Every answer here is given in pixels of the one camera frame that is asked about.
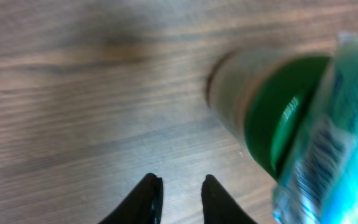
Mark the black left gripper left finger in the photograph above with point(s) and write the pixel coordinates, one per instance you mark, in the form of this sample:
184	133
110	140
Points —
143	205

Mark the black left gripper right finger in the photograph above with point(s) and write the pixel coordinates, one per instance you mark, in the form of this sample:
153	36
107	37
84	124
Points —
218	205

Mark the small teal tissue pack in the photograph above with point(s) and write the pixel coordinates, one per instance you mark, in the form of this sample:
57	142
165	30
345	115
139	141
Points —
319	183

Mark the green lid jar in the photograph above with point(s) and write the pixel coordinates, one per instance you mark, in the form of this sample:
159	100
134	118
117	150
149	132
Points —
261	96

